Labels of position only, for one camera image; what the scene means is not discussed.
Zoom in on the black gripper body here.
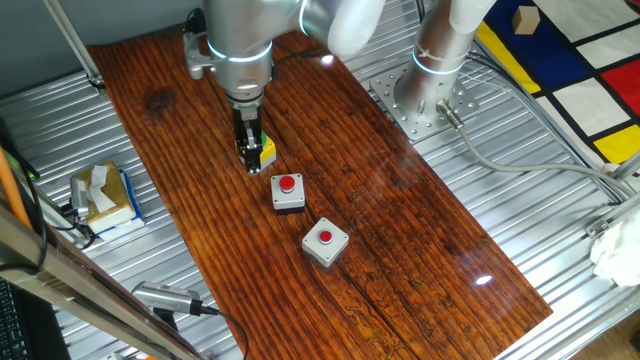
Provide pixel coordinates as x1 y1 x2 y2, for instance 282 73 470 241
231 103 266 140

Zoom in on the yellow box green button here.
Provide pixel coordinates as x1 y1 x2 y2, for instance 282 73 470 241
235 130 278 176

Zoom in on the grey box large red button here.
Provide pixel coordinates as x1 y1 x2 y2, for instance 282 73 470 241
270 172 307 217

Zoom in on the grey box small red button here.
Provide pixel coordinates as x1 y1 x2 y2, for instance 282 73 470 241
300 216 351 269

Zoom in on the gold and blue tissue box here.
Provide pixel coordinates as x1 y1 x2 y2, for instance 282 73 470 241
69 159 148 243

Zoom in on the brown wooden board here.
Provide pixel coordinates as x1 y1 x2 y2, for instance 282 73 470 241
85 7 554 360

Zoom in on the thin metal pole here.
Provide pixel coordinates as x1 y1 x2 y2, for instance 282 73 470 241
42 0 108 94

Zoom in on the orange pole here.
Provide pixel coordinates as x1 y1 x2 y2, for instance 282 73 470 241
0 146 34 232

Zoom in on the small wooden cube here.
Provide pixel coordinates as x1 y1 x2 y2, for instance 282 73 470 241
511 5 543 37

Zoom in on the black keyboard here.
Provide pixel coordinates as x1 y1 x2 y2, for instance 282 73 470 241
0 277 32 360

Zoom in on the colourful squares mat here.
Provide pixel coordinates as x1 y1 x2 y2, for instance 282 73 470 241
474 0 640 167

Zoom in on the white crumpled cloth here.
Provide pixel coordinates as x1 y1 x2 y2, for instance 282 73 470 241
588 209 640 289

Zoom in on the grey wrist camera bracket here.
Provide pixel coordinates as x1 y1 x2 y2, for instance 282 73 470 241
182 29 217 82

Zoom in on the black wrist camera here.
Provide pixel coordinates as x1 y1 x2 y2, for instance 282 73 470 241
185 6 208 37

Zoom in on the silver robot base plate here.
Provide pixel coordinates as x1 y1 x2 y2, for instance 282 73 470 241
368 62 481 143

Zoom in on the black depth camera cable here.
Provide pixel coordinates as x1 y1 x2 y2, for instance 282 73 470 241
199 304 251 360

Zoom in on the silver depth camera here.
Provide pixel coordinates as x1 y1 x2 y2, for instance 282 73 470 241
130 280 204 318
68 175 93 220

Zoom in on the metal frame beam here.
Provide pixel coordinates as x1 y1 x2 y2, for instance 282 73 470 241
0 204 202 360

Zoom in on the grey base cable with connector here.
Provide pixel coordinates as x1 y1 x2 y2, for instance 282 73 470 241
435 98 637 199

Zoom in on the metal corner bracket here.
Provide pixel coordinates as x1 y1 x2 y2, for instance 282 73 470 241
583 217 612 239

